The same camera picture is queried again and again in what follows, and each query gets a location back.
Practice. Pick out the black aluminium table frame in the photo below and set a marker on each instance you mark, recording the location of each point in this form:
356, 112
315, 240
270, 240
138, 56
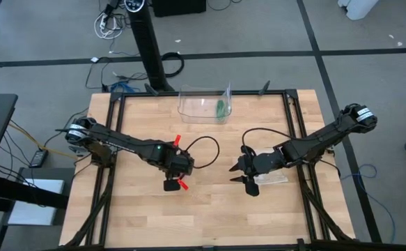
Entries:
206, 93

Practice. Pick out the black box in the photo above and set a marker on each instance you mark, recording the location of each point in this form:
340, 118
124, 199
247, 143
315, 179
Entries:
178, 7

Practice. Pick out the black power plug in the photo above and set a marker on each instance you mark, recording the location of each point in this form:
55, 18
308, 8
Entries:
111, 6

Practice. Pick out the clear plastic zip bag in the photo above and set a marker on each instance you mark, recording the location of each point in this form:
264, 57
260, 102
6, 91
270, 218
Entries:
275, 178

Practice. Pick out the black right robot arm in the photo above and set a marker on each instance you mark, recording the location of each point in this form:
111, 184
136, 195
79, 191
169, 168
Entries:
328, 134

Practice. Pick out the bagged green bandage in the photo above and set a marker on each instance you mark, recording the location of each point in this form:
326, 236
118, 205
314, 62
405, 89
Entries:
220, 108

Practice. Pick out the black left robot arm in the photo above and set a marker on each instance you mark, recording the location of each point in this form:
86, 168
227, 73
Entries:
126, 143

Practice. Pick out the black frame clamp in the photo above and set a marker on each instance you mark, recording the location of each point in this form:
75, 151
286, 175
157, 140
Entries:
265, 87

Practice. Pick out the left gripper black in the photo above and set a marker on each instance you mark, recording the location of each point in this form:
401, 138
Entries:
181, 165

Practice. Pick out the small white adapter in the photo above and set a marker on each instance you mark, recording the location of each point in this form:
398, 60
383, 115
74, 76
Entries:
94, 59

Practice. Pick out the white box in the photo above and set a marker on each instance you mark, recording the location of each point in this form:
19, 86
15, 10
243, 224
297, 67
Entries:
32, 212

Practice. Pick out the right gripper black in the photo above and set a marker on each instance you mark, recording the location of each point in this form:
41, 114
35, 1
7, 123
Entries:
262, 164

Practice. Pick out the black tower fan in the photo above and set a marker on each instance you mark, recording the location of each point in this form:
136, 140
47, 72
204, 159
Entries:
147, 42

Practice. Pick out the clear plastic bin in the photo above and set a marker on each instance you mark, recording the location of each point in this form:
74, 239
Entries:
199, 111

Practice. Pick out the black power adapter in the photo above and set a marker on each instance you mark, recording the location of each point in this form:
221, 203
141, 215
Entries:
39, 158

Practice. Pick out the white plastic object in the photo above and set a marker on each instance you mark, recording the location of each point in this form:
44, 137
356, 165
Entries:
359, 8

